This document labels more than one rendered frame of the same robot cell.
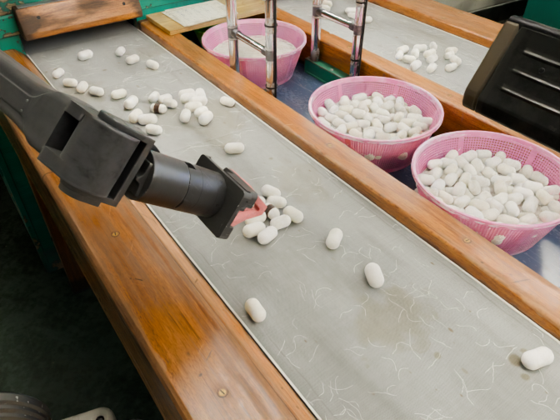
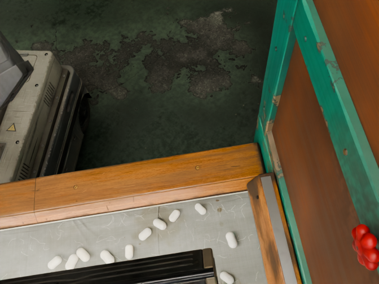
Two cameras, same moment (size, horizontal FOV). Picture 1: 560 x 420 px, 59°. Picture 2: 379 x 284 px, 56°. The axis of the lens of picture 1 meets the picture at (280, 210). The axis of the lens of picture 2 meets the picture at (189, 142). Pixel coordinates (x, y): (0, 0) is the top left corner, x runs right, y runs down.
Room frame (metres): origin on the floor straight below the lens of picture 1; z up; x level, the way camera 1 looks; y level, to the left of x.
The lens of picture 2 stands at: (1.23, 0.34, 1.61)
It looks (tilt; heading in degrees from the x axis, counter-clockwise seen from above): 64 degrees down; 128
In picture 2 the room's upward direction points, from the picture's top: 12 degrees counter-clockwise
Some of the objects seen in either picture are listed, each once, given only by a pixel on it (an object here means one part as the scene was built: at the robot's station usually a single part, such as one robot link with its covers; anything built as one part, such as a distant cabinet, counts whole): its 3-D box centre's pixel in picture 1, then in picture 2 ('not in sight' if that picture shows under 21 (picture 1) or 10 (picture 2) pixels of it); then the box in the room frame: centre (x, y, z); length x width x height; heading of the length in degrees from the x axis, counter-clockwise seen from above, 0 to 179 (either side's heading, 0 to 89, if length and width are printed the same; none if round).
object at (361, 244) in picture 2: not in sight; (368, 247); (1.33, 0.45, 1.24); 0.04 x 0.02 x 0.04; 126
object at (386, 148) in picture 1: (372, 126); not in sight; (0.90, -0.19, 0.72); 0.27 x 0.27 x 0.10
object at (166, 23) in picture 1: (212, 12); not in sight; (1.43, 0.19, 0.77); 0.33 x 0.15 x 0.01; 126
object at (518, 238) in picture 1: (486, 195); not in sight; (0.67, -0.35, 0.72); 0.27 x 0.27 x 0.10
